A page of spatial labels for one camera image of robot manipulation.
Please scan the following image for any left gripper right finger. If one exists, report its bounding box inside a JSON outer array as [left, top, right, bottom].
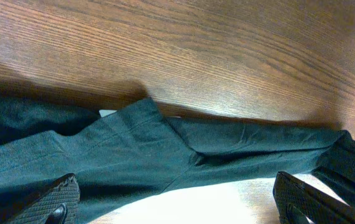
[[273, 172, 355, 224]]

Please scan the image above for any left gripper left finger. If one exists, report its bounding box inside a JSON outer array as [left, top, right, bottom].
[[6, 173, 80, 224]]

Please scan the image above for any dark green t-shirt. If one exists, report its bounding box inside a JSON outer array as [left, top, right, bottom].
[[0, 96, 355, 223]]

